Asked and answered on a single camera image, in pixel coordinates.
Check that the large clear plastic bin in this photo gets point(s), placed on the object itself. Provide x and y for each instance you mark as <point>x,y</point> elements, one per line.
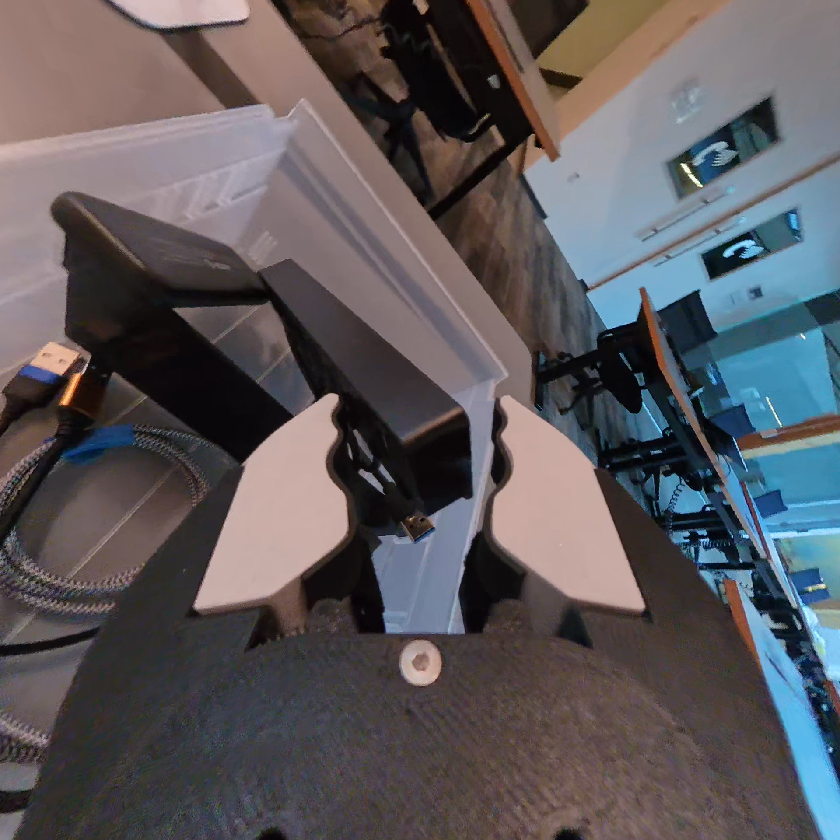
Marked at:
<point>394,262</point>

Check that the phone sign window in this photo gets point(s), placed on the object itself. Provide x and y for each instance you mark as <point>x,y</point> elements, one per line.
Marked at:
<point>722,151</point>
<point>748,246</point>

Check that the small clear plastic bin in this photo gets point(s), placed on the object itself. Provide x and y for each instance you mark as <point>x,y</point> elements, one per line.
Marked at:
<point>131,505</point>

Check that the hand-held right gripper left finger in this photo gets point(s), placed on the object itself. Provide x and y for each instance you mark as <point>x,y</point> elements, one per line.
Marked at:
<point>282,518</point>

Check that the white wall plate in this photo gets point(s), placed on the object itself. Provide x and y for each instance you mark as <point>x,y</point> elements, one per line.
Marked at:
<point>684,100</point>

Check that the black divider panel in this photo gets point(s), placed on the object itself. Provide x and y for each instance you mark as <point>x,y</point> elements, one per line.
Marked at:
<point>164,367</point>

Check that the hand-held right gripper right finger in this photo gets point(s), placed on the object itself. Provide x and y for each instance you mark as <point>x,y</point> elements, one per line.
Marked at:
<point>564,525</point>

